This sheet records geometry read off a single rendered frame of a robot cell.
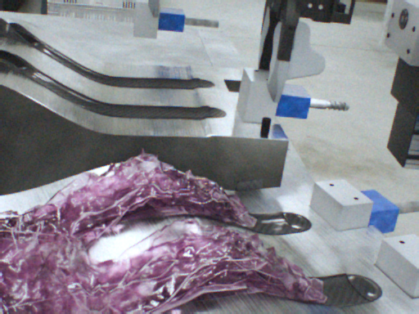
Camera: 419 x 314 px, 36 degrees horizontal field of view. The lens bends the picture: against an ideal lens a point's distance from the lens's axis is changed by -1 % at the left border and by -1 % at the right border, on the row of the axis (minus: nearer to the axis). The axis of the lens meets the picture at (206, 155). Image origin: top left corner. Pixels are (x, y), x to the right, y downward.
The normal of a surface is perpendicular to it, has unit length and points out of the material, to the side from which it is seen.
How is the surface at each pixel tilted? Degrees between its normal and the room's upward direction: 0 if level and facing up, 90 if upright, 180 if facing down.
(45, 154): 90
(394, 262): 90
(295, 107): 91
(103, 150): 90
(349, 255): 0
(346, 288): 7
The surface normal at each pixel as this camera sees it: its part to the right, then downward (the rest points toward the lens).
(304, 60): 0.14, 0.26
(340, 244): 0.12, -0.91
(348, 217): 0.40, 0.41
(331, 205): -0.91, 0.06
